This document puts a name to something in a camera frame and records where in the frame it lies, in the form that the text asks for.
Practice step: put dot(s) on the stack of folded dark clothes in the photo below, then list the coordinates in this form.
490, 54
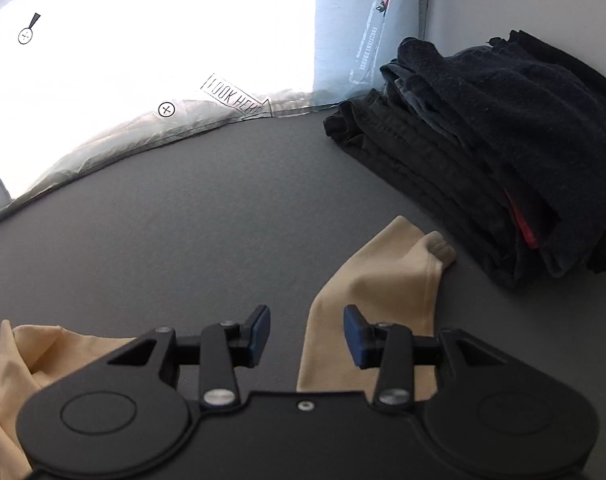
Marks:
483, 160

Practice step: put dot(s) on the beige long-sleeve shirt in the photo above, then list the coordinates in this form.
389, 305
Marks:
363, 280

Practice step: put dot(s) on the translucent printed plastic sheet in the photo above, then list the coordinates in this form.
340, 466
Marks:
133, 60

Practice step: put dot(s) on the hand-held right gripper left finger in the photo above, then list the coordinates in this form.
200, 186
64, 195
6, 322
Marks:
260, 335

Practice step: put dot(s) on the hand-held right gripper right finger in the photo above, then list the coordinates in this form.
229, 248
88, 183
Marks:
355, 340

